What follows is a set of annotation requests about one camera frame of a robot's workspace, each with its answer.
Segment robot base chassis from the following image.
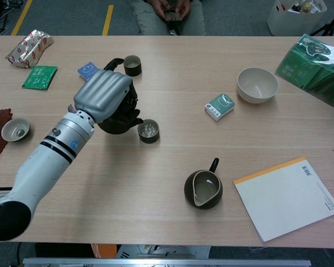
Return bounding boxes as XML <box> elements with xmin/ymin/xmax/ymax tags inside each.
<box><xmin>116</xmin><ymin>244</ymin><xmax>211</xmax><ymax>259</ymax></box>

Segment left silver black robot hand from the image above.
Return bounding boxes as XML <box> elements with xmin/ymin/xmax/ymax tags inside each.
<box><xmin>73</xmin><ymin>57</ymin><xmax>141</xmax><ymax>126</ymax></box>

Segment beige ceramic bowl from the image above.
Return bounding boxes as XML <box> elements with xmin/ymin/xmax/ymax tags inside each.
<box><xmin>237</xmin><ymin>67</ymin><xmax>279</xmax><ymax>105</ymax></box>

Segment orange object under table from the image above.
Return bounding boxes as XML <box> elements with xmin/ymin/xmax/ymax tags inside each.
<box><xmin>90</xmin><ymin>244</ymin><xmax>117</xmax><ymax>259</ymax></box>

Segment green tissue pack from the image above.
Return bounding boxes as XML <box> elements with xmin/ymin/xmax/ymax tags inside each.
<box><xmin>204</xmin><ymin>93</ymin><xmax>235</xmax><ymax>122</ymax></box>

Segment dark ceramic pouring pitcher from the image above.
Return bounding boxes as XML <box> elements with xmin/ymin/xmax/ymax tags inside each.
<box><xmin>184</xmin><ymin>157</ymin><xmax>224</xmax><ymax>210</ymax></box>

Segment dark olive ceramic cup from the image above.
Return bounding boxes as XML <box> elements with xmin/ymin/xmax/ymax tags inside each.
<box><xmin>137</xmin><ymin>118</ymin><xmax>160</xmax><ymax>144</ymax></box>
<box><xmin>122</xmin><ymin>55</ymin><xmax>143</xmax><ymax>77</ymax></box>

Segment small pale shallow teacup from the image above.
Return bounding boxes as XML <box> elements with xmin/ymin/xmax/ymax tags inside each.
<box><xmin>1</xmin><ymin>117</ymin><xmax>31</xmax><ymax>142</ymax></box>

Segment brown handheld device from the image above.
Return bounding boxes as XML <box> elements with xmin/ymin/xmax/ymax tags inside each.
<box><xmin>164</xmin><ymin>9</ymin><xmax>184</xmax><ymax>22</ymax></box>

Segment white notepad orange strip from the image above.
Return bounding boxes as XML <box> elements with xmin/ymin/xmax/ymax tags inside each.
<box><xmin>233</xmin><ymin>157</ymin><xmax>334</xmax><ymax>243</ymax></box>

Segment black tripod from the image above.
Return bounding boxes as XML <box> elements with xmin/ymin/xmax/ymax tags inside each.
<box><xmin>308</xmin><ymin>0</ymin><xmax>334</xmax><ymax>37</ymax></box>

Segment large green tea package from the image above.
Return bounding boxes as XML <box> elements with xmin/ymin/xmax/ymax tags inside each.
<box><xmin>274</xmin><ymin>33</ymin><xmax>334</xmax><ymax>114</ymax></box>

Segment white storage bin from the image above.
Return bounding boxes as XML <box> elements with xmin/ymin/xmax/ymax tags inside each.
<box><xmin>267</xmin><ymin>0</ymin><xmax>328</xmax><ymax>37</ymax></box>

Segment blue tissue pack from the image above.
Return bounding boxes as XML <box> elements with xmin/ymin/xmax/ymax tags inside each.
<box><xmin>77</xmin><ymin>61</ymin><xmax>100</xmax><ymax>82</ymax></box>

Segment seated person grey trousers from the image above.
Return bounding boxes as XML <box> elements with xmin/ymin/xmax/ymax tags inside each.
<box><xmin>129</xmin><ymin>0</ymin><xmax>207</xmax><ymax>36</ymax></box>

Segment aluminium rail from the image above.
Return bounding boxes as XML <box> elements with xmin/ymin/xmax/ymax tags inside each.
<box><xmin>22</xmin><ymin>258</ymin><xmax>312</xmax><ymax>267</ymax></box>

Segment green tea sachet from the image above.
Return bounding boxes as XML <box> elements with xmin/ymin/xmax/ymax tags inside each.
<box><xmin>22</xmin><ymin>65</ymin><xmax>58</xmax><ymax>90</ymax></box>

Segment black cast iron teapot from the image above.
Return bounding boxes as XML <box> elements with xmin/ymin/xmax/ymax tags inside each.
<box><xmin>97</xmin><ymin>110</ymin><xmax>144</xmax><ymax>135</ymax></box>

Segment gold red foil bag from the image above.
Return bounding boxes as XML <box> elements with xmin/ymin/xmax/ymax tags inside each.
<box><xmin>4</xmin><ymin>29</ymin><xmax>55</xmax><ymax>69</ymax></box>

